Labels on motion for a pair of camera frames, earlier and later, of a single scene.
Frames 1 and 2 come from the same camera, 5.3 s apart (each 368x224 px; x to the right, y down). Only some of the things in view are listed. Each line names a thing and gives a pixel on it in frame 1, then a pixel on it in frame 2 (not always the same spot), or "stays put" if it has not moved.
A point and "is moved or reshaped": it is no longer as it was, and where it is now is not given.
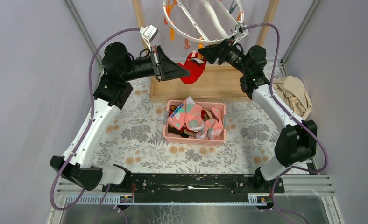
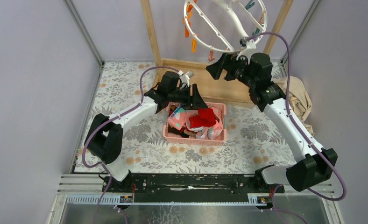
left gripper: (166, 68) to (194, 101)
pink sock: (187, 113) stays put
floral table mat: (131, 140) stays put
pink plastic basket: (171, 138) stays put
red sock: (195, 63) to (206, 117)
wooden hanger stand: (219, 82) is moved or reshaped
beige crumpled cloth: (291, 90) stays put
